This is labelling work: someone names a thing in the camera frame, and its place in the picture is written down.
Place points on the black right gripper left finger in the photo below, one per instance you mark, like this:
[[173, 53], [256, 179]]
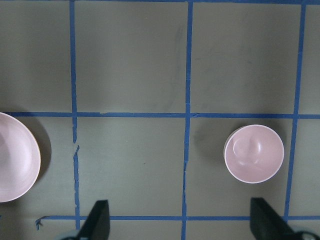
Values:
[[97, 224]]

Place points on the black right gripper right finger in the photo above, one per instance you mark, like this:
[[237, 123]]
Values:
[[266, 224]]

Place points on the small pink bowl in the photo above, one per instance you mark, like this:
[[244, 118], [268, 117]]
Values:
[[253, 153]]

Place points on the pink plate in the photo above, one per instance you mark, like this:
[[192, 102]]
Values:
[[20, 159]]

